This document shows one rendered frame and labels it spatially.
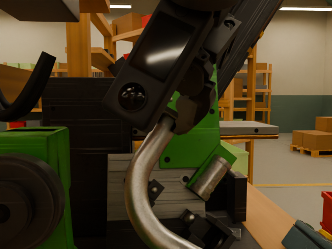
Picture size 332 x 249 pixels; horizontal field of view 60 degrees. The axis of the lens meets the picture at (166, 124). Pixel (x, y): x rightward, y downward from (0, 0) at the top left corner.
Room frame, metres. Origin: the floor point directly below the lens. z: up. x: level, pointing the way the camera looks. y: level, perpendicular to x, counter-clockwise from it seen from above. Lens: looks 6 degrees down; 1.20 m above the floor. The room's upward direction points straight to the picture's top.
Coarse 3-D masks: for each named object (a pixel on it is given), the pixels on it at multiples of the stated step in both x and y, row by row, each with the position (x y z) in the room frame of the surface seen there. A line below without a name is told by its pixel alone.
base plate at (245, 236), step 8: (232, 224) 0.65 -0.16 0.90; (240, 224) 0.65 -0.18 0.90; (248, 232) 0.61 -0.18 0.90; (80, 240) 0.58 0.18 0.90; (88, 240) 0.58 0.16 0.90; (96, 240) 0.58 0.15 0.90; (104, 240) 0.58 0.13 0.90; (240, 240) 0.58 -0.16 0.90; (248, 240) 0.58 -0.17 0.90; (80, 248) 0.54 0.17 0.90; (88, 248) 0.54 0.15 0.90; (96, 248) 0.54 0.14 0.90; (104, 248) 0.54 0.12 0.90; (232, 248) 0.54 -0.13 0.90; (240, 248) 0.54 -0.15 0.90; (248, 248) 0.54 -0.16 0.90; (256, 248) 0.54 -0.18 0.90
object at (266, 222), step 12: (252, 192) 0.88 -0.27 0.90; (252, 204) 0.78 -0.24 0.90; (264, 204) 0.78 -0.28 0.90; (252, 216) 0.70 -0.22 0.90; (264, 216) 0.70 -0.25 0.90; (276, 216) 0.70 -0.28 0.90; (288, 216) 0.70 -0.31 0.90; (252, 228) 0.63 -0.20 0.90; (264, 228) 0.63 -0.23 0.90; (276, 228) 0.63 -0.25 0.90; (288, 228) 0.63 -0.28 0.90; (264, 240) 0.58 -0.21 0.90; (276, 240) 0.58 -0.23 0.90
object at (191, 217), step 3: (189, 213) 0.49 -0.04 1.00; (186, 216) 0.48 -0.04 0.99; (189, 216) 0.48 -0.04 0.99; (192, 216) 0.48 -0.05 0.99; (186, 219) 0.48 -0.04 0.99; (189, 219) 0.48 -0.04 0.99; (192, 219) 0.48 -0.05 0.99; (186, 222) 0.48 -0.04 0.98; (189, 222) 0.48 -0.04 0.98; (192, 222) 0.48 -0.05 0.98
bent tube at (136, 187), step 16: (176, 112) 0.38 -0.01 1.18; (160, 128) 0.37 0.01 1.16; (144, 144) 0.37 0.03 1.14; (160, 144) 0.37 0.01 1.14; (144, 160) 0.36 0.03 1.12; (128, 176) 0.35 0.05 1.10; (144, 176) 0.35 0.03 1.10; (128, 192) 0.34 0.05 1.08; (144, 192) 0.34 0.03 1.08; (128, 208) 0.34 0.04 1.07; (144, 208) 0.33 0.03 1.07; (144, 224) 0.32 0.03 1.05; (160, 224) 0.33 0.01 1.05; (144, 240) 0.32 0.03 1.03; (160, 240) 0.32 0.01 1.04; (176, 240) 0.32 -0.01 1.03
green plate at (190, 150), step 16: (176, 96) 0.54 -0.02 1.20; (208, 112) 0.54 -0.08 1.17; (192, 128) 0.53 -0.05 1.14; (208, 128) 0.53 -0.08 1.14; (176, 144) 0.52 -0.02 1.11; (192, 144) 0.52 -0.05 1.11; (208, 144) 0.53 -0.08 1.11; (160, 160) 0.51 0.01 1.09; (176, 160) 0.51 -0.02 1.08; (192, 160) 0.52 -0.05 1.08
